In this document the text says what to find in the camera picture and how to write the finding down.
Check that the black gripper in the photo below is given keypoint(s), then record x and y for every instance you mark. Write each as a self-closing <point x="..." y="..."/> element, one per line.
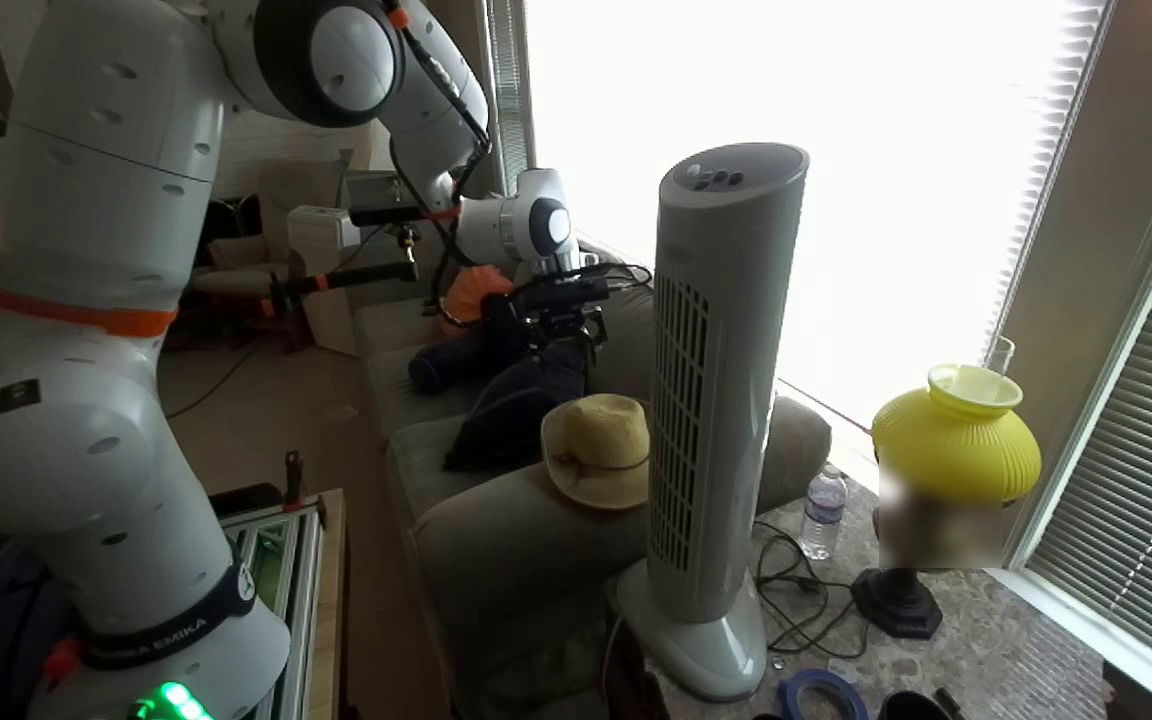
<point x="559" y="304"/>

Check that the tan straw hat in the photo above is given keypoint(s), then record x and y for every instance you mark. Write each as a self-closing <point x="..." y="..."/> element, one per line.
<point x="597" y="447"/>

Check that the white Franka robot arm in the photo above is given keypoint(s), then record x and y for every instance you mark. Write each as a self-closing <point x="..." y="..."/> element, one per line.
<point x="83" y="401"/>

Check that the white tower air filter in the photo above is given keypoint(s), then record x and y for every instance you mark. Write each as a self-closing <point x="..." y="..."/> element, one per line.
<point x="716" y="401"/>

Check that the large dark blue pillow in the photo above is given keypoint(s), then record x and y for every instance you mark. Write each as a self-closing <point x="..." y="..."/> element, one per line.
<point x="508" y="420"/>

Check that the orange cushion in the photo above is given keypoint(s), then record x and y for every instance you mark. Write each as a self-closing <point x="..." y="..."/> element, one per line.
<point x="477" y="291"/>

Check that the dark blue blanket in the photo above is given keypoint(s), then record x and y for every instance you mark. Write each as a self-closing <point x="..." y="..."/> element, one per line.
<point x="456" y="362"/>

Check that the grey fabric sofa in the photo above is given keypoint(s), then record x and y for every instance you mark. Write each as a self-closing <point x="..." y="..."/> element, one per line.
<point x="522" y="547"/>

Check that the white rounded device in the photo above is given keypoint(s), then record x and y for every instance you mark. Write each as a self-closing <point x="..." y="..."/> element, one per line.
<point x="322" y="237"/>

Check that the clear plastic water bottle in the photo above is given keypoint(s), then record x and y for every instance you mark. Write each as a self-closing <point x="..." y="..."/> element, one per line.
<point x="823" y="507"/>

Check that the small dark bottle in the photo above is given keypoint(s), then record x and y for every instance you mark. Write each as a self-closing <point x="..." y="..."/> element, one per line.
<point x="295" y="479"/>

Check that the dark armchair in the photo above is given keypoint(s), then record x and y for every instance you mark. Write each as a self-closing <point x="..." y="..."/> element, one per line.
<point x="235" y="229"/>

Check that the wooden side table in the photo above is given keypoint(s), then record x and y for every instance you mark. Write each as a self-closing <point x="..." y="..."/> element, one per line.
<point x="331" y="614"/>

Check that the yellow glass oil lamp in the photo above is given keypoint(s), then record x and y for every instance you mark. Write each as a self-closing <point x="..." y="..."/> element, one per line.
<point x="959" y="447"/>

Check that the small black object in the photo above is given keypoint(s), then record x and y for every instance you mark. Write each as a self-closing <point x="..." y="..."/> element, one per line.
<point x="917" y="706"/>

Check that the white window blinds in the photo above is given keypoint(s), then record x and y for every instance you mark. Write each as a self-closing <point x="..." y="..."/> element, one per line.
<point x="1138" y="493"/>
<point x="1059" y="162"/>

